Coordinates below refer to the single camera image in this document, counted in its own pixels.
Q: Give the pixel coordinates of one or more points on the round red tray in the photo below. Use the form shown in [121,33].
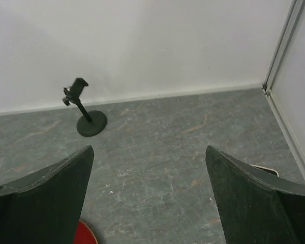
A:
[84,234]

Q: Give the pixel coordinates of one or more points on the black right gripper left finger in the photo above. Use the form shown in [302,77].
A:
[45,206]

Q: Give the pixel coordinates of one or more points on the black phone stand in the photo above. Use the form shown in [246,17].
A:
[91,123]

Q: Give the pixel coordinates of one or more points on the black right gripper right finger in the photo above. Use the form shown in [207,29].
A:
[255,206]

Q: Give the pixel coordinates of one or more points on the cream cased smartphone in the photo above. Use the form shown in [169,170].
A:
[268,170]

